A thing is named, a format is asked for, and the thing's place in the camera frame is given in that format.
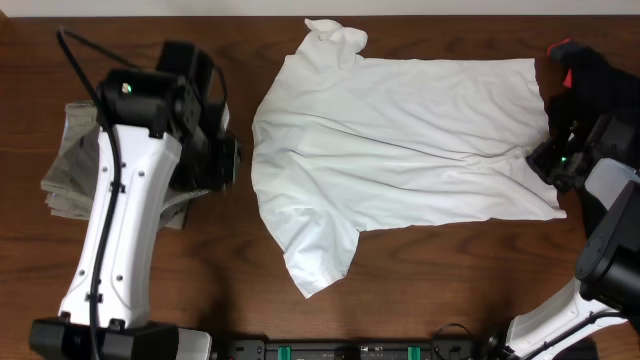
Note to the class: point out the black garment with red trim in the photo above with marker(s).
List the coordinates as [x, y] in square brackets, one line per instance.
[593, 87]

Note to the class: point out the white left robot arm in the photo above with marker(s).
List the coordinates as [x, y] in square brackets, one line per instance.
[160, 132]

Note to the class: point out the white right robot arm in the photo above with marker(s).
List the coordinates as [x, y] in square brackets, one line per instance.
[604, 291]

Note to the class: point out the folded grey shorts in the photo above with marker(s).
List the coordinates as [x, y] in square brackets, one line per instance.
[190, 200]

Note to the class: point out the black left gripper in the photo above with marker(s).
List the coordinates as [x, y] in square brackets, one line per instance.
[226, 153]

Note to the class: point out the white printed t-shirt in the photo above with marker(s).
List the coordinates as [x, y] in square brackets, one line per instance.
[345, 144]

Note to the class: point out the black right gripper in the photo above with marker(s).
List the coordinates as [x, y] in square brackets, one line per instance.
[538, 160]

